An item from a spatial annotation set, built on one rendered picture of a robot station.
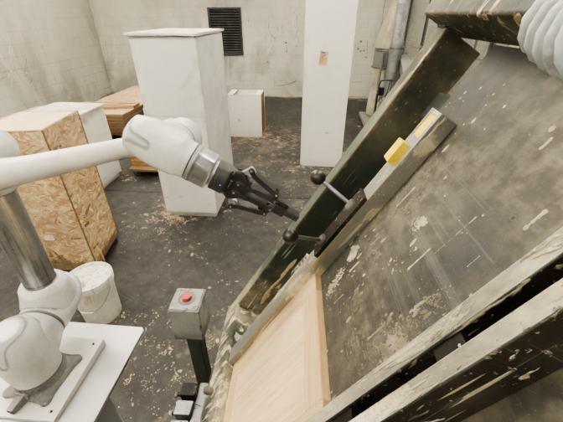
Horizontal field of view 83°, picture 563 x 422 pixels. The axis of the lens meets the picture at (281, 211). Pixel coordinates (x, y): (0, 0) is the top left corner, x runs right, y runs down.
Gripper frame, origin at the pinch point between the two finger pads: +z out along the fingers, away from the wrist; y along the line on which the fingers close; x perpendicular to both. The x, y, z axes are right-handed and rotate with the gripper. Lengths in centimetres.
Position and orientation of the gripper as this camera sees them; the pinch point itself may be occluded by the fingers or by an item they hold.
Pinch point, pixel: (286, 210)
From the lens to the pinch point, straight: 80.9
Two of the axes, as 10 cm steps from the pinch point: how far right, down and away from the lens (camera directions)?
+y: -5.0, 7.2, 4.8
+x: -0.5, 5.3, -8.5
